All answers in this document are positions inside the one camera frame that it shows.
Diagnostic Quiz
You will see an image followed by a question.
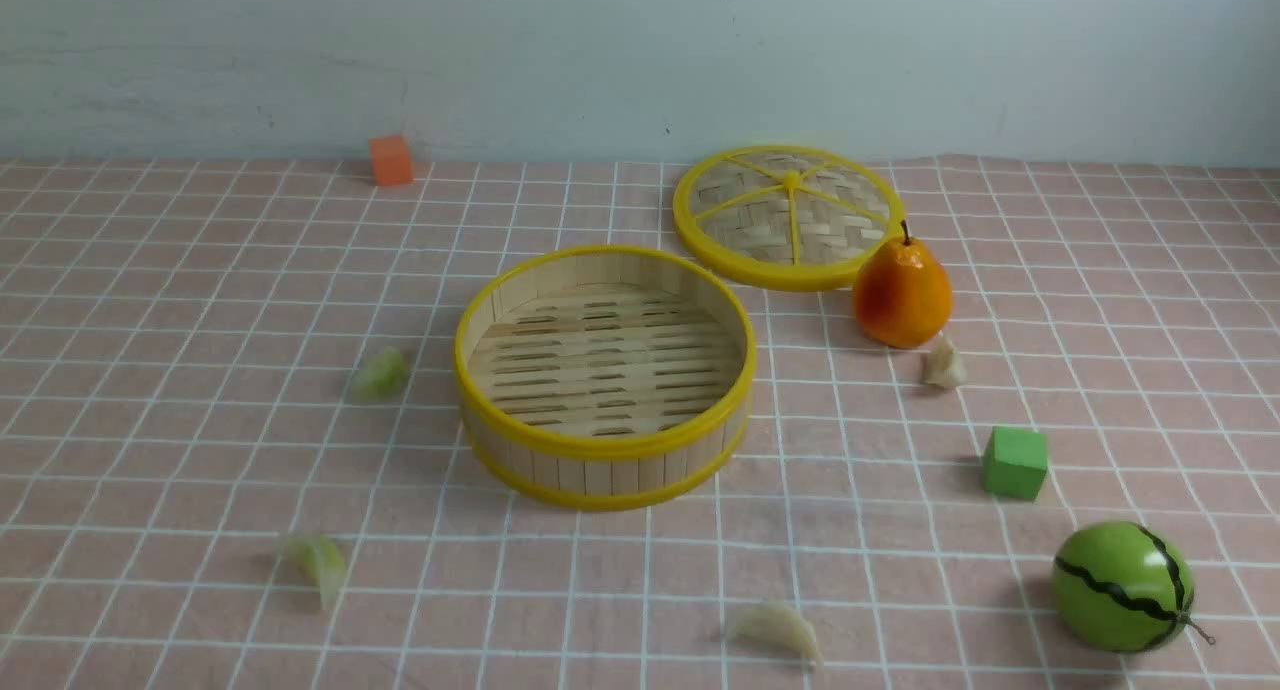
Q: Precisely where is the green dumpling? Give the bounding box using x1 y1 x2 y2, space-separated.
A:
346 347 411 403
279 533 348 614

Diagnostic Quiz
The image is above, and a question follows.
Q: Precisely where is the white dumpling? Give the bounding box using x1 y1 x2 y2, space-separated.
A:
922 335 968 389
724 602 824 670

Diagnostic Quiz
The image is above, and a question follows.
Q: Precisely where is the bamboo steamer tray yellow rim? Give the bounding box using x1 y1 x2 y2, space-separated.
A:
453 245 756 511

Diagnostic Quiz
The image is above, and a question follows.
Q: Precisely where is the woven bamboo steamer lid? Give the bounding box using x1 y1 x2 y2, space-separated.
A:
672 146 905 292

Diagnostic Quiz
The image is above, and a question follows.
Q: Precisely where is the orange toy pear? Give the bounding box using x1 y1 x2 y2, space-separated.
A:
852 220 954 349

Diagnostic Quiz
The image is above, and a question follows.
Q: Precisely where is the orange cube block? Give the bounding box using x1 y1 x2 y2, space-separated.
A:
367 134 416 187

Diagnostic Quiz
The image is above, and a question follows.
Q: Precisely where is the green cube block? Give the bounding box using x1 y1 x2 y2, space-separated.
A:
982 425 1050 501

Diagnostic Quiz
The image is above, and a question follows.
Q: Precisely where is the pink checked tablecloth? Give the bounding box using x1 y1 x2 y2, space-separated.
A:
1 156 1279 689

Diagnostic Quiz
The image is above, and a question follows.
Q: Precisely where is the green toy watermelon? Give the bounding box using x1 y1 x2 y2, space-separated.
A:
1051 521 1217 655

